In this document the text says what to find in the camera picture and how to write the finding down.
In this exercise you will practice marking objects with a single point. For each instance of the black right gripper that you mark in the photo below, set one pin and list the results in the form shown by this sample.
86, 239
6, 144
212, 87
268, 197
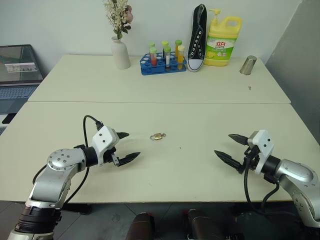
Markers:
252, 157

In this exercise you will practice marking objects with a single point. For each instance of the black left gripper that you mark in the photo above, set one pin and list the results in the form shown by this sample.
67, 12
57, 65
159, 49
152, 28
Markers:
109, 156

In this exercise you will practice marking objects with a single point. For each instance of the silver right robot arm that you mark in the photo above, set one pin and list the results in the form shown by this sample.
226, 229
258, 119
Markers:
298, 180

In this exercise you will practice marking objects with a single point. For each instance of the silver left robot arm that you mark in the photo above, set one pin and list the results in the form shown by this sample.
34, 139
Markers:
53, 175

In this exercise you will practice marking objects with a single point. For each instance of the small brass padlock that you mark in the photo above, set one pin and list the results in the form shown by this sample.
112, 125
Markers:
156, 136

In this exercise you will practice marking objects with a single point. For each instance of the dark rounded brown shape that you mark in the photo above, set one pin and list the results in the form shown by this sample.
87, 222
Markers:
201, 225
140, 226

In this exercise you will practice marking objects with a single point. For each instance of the stainless steel cup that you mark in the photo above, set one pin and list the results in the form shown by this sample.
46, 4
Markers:
248, 65

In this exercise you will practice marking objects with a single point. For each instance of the blue test tube rack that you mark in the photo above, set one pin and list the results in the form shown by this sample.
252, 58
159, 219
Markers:
160, 68

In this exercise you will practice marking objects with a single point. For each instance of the red liquid test tube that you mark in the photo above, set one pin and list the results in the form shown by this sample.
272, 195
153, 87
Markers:
153, 58

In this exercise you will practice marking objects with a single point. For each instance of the white ceramic vase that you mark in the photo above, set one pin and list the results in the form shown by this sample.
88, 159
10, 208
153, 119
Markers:
120, 53

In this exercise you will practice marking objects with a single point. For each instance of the white label test tube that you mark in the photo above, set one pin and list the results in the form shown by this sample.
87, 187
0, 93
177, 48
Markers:
167, 58

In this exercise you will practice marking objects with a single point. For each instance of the yellow dish soap bottle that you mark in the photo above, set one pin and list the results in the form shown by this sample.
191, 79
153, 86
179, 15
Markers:
221, 47

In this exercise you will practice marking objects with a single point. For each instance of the yellow cap orange tube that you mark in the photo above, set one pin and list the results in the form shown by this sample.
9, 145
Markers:
181, 58

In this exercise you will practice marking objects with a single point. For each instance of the green cap test tube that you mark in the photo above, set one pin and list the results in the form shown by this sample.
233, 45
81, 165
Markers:
165, 46
151, 45

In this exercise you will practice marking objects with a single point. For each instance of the black canvas sneaker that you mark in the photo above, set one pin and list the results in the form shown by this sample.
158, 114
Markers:
197, 42

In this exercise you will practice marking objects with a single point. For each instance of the green cap orange tube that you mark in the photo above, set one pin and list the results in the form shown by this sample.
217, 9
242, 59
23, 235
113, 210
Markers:
177, 47

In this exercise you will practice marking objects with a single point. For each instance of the black phone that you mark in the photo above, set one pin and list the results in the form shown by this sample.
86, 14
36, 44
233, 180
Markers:
9, 118

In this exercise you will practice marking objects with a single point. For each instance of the grey laptop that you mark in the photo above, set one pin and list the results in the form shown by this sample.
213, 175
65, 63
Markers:
17, 75

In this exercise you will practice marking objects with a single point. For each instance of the pink artificial rose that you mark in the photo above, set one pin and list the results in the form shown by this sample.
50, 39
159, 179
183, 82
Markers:
129, 15

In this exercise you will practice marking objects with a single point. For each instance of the dried white flower bouquet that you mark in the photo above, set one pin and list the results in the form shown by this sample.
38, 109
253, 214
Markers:
116, 15

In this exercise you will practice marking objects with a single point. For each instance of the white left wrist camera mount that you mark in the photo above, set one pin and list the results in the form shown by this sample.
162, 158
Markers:
103, 140

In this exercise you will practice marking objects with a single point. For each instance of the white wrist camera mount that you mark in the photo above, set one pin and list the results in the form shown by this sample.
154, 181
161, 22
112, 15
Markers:
263, 147
103, 140

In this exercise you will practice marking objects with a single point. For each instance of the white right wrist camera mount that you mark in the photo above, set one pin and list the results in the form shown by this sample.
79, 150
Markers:
263, 147

